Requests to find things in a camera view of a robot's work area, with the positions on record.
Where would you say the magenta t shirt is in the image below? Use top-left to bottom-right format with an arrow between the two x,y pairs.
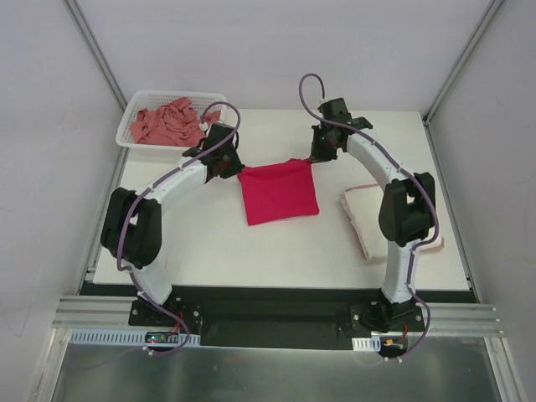
238,158 -> 320,226

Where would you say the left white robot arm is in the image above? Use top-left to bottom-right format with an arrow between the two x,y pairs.
100,123 -> 244,326

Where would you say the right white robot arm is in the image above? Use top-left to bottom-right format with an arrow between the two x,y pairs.
310,98 -> 438,332

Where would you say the salmon pink t shirt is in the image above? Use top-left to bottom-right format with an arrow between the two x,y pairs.
130,97 -> 221,147

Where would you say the white plastic basket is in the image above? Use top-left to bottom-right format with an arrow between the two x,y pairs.
116,90 -> 226,150

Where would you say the folded white t shirt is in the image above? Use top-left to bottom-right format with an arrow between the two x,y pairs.
339,182 -> 446,261

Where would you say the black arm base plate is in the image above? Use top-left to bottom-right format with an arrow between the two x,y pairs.
81,282 -> 424,348

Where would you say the left corner aluminium post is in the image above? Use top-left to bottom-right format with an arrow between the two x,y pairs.
62,0 -> 127,111

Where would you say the corner aluminium post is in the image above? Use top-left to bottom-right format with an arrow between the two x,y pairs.
62,0 -> 127,111
422,0 -> 508,127

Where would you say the right white cable duct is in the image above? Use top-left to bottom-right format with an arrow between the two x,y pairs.
352,336 -> 381,353

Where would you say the white cable duct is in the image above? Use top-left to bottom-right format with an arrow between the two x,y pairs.
352,336 -> 381,353
70,329 -> 201,348

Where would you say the aluminium front rail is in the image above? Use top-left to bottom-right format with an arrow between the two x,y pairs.
52,295 -> 507,338

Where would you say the right corner aluminium post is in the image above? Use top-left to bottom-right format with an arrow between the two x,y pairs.
422,0 -> 508,127

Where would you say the left white cable duct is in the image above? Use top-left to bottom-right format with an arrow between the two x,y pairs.
70,329 -> 201,348

